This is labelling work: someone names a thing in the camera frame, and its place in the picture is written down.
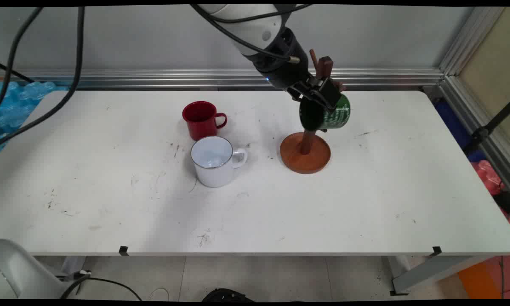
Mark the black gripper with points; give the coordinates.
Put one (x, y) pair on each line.
(282, 63)

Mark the green enamel mug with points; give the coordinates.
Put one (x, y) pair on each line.
(337, 117)

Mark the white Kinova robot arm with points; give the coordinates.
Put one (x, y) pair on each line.
(259, 32)

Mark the wooden mug tree stand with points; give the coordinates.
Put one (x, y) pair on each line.
(306, 159)

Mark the red enamel mug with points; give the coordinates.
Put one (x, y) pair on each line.
(201, 125)

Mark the white enamel mug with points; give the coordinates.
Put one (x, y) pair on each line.
(214, 172)

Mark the blue bin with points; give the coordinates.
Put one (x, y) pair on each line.
(454, 123)

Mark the black tripod stand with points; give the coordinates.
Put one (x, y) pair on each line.
(482, 132)

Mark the pink foam packaging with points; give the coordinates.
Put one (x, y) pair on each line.
(488, 176)

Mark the black table edge clip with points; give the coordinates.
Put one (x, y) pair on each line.
(123, 250)
(437, 250)

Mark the grey table leg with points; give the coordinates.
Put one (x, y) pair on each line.
(429, 272)

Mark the black object on floor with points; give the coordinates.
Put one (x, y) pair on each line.
(227, 295)

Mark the orange box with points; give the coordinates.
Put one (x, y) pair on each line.
(478, 278)

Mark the blue plastic packaging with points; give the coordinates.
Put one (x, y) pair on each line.
(12, 106)

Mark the white plastic chair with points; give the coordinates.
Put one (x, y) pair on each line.
(21, 272)

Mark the side aluminium frame rail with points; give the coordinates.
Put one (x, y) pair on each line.
(471, 97)

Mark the horizontal aluminium frame rail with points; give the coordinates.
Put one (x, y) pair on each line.
(152, 78)

